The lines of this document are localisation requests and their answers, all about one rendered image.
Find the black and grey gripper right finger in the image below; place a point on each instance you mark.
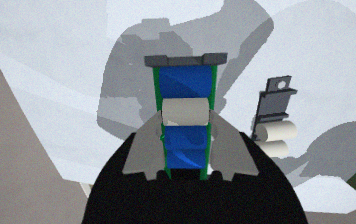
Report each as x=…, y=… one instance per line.
x=241, y=160

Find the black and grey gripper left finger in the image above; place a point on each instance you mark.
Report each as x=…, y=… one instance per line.
x=138, y=159

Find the blue cylinder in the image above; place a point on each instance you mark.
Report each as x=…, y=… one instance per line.
x=185, y=81
x=185, y=137
x=186, y=158

